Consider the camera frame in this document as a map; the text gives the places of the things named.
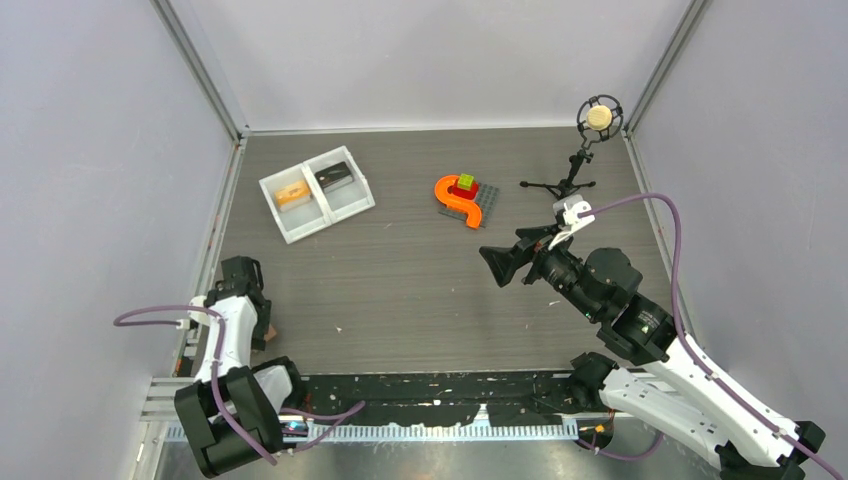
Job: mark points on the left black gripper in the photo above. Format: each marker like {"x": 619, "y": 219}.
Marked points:
{"x": 258, "y": 341}

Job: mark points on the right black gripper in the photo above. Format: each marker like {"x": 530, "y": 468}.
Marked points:
{"x": 502, "y": 261}

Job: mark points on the pink leather card holder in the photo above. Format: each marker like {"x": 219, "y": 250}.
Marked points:
{"x": 270, "y": 334}

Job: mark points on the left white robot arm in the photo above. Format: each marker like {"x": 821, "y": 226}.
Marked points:
{"x": 229, "y": 413}

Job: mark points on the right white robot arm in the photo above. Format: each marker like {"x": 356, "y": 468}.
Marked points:
{"x": 707, "y": 412}

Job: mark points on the orange card box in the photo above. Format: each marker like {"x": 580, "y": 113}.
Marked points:
{"x": 292, "y": 195}

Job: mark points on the black card box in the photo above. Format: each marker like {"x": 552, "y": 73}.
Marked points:
{"x": 333, "y": 177}

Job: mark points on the orange S-shaped toy track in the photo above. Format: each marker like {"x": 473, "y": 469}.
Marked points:
{"x": 471, "y": 209}

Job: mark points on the grey toy baseplate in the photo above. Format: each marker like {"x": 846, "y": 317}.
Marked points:
{"x": 486, "y": 198}

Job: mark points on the black tripod mic stand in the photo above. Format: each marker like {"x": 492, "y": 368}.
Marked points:
{"x": 567, "y": 186}

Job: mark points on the green toy brick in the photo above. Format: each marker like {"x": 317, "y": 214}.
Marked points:
{"x": 465, "y": 182}

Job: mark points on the red toy brick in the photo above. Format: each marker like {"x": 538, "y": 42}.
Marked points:
{"x": 466, "y": 195}

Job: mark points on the white two-compartment tray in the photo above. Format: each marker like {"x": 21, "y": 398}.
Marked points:
{"x": 324, "y": 210}

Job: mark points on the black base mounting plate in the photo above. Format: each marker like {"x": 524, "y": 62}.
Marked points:
{"x": 516, "y": 398}

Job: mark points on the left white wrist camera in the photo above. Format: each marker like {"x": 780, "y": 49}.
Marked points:
{"x": 195, "y": 319}

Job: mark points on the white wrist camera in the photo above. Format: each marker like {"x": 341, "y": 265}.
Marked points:
{"x": 572, "y": 214}
{"x": 195, "y": 319}

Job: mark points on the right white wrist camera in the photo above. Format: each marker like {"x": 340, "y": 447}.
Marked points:
{"x": 572, "y": 214}

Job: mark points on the aluminium frame rail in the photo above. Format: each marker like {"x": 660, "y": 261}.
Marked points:
{"x": 371, "y": 432}

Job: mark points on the microphone with shock mount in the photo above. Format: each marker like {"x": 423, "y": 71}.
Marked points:
{"x": 599, "y": 119}

